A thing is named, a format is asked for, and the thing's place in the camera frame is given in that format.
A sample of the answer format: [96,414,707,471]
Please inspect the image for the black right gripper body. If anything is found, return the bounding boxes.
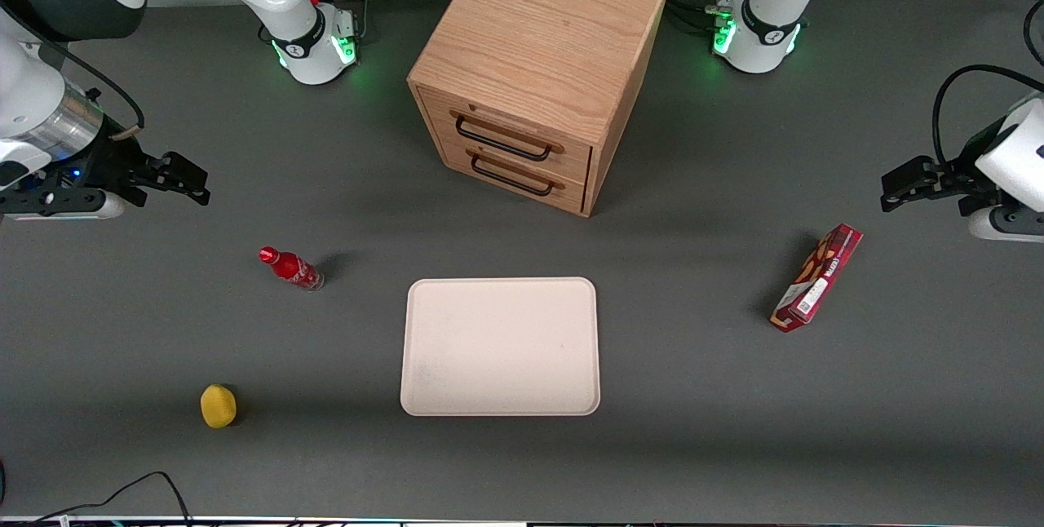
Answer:
[33,122,166,207]

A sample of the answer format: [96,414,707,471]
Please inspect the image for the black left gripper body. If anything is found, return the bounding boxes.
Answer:
[935,116,1014,218]

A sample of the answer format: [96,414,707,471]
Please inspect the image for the red coke bottle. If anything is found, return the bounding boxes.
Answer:
[259,246,325,292]

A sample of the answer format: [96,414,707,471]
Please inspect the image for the beige rectangular tray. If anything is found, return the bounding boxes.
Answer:
[400,277,602,418]

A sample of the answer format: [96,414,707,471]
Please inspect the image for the red snack box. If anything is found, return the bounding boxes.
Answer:
[770,223,865,334]

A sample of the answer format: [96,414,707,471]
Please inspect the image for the yellow lemon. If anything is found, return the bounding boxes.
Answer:
[200,383,238,430]

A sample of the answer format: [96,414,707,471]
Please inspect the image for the wooden drawer front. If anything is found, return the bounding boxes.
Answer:
[436,139,590,215]
[419,88,595,185]

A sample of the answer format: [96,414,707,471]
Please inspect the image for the wooden drawer cabinet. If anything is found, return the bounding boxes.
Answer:
[407,0,671,219]

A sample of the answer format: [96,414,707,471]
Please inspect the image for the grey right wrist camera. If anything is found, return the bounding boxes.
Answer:
[0,184,128,223]

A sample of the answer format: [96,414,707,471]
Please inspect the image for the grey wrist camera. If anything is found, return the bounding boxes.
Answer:
[0,184,128,223]
[968,205,1044,245]

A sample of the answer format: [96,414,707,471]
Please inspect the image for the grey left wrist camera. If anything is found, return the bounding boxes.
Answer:
[968,205,1044,245]

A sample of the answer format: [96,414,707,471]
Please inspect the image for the black right arm wrist cable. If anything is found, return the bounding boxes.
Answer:
[0,7,147,141]

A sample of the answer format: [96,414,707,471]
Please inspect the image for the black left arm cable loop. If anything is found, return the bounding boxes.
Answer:
[932,64,1044,170]

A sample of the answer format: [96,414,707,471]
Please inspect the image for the black curved cable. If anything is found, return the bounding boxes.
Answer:
[1023,0,1044,68]

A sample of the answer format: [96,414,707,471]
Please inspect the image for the black left arm base cables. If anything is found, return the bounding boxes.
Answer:
[666,0,764,37]

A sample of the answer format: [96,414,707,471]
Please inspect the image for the black cable at table edge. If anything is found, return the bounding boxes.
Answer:
[24,471,193,527]

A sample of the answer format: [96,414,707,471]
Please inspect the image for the black metal drawer handle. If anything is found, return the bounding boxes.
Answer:
[467,148,566,198]
[450,109,566,163]

